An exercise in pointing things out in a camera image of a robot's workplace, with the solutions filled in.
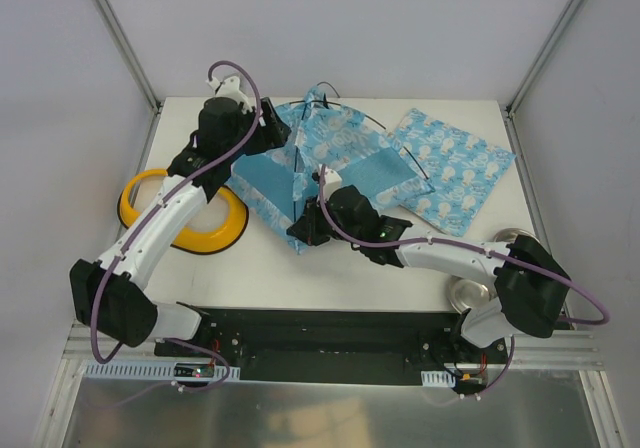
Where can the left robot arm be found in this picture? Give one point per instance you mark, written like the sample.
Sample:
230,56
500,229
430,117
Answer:
108,293

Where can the blue snowman tent mat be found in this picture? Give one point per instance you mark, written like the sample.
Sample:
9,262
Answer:
463,169

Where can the steel pet bowl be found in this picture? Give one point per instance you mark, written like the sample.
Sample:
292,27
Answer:
465,294
509,235

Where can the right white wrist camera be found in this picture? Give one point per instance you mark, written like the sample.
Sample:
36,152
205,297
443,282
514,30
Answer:
330,182

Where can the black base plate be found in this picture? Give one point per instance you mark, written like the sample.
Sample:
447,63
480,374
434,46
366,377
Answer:
340,347

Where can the blue snowman pet tent fabric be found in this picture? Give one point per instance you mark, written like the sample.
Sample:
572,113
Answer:
276,184

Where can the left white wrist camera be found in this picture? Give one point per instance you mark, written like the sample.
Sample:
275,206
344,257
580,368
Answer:
230,88

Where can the white cable duct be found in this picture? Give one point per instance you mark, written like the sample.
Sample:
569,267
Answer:
438,379
161,371

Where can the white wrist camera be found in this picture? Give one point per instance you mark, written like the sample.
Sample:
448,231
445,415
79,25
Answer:
230,88
330,182

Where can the right white cable duct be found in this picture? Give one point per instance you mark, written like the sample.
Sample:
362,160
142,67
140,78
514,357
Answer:
438,379

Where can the black tent pole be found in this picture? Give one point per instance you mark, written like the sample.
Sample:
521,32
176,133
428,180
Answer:
327,103
316,94

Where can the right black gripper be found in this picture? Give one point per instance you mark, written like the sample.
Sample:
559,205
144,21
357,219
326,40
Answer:
308,228

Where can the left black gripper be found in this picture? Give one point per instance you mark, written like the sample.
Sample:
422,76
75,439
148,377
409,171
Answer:
273,126

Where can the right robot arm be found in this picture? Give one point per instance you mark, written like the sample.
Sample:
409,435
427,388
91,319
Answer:
529,284

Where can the left white cable duct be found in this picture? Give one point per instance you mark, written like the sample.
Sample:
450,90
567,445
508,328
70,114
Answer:
161,371

